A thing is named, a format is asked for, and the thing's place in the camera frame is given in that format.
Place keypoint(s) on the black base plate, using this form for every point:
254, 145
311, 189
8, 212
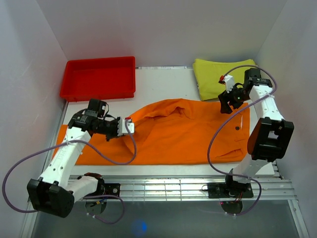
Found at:
222, 190
106, 189

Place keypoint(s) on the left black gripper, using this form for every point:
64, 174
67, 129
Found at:
115, 133

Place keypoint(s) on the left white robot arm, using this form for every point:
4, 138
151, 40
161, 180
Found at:
51, 193

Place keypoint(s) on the red plastic tray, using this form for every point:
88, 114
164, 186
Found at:
104, 79

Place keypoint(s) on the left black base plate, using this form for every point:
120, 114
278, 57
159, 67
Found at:
106, 189

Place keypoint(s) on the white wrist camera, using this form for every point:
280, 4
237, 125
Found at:
125, 126
228, 81

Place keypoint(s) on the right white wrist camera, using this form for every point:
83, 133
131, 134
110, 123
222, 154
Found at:
228, 81

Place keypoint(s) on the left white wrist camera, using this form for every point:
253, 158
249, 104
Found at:
125, 126

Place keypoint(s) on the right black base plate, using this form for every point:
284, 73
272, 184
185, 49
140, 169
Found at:
222, 190

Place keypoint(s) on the folded yellow trousers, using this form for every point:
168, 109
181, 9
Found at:
208, 73

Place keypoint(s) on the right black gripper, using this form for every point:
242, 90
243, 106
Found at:
226, 97

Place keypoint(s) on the orange trousers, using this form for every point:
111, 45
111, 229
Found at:
175, 132

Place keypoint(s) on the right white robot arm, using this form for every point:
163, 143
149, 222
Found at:
267, 142

